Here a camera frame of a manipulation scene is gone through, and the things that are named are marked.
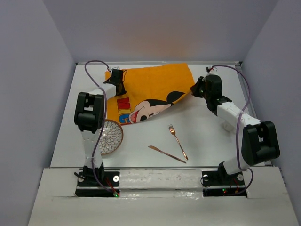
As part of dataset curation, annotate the copper fork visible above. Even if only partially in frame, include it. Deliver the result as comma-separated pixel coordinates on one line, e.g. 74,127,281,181
168,124,189,160

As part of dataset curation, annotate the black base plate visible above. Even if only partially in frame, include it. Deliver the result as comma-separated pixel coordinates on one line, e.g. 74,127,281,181
200,170,247,197
74,169,120,198

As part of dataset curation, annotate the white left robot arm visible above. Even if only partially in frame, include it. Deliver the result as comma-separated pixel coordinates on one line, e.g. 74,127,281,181
74,69,126,186

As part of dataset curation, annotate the white cup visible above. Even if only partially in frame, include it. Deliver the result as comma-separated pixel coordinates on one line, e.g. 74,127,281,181
223,120,237,134

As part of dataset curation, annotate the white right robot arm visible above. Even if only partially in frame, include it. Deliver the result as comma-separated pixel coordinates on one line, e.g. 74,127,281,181
190,74,280,185

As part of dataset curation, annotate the copper knife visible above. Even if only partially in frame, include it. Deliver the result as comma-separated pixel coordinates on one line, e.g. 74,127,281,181
148,145,186,164

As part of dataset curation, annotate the floral patterned ceramic plate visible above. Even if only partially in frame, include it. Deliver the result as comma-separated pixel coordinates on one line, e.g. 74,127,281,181
98,119,124,155

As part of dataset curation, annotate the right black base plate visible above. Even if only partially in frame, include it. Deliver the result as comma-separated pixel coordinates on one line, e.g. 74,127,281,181
200,170,247,197

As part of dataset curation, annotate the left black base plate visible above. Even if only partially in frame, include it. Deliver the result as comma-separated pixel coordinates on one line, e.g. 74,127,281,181
74,169,120,198

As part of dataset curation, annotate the orange cartoon mouse cloth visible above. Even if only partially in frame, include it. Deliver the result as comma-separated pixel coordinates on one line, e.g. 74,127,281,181
107,64,194,125

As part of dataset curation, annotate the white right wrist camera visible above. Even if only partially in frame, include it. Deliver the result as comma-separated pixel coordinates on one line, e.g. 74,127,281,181
206,67,217,75

